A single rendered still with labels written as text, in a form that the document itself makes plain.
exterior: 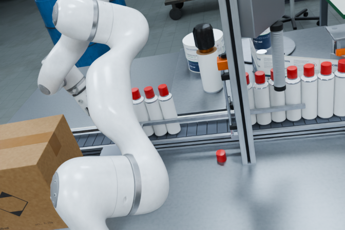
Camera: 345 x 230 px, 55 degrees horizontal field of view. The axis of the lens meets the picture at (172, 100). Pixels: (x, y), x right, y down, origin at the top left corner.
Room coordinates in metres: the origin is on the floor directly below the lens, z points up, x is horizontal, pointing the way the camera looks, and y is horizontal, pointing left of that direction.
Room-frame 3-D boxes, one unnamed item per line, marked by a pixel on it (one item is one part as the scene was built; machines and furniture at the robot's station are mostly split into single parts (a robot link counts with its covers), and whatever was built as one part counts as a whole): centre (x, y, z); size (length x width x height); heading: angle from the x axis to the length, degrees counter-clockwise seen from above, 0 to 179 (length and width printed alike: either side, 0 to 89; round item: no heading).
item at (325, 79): (0.90, -0.51, 0.98); 0.05 x 0.05 x 0.20
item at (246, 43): (1.52, -0.51, 0.89); 0.31 x 0.31 x 0.01
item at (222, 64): (0.93, -0.19, 1.05); 0.10 x 0.04 x 0.33; 166
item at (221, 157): (0.87, -0.12, 0.85); 0.03 x 0.03 x 0.03
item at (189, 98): (1.38, -0.43, 0.86); 0.80 x 0.67 x 0.05; 76
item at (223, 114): (1.02, 0.09, 0.96); 1.07 x 0.01 x 0.01; 76
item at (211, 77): (1.27, -0.19, 1.03); 0.09 x 0.09 x 0.30
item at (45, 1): (4.49, 0.78, 0.49); 1.34 x 0.82 x 0.99; 165
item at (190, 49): (1.53, -0.22, 0.95); 0.20 x 0.20 x 0.14
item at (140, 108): (1.07, 0.12, 0.98); 0.05 x 0.05 x 0.20
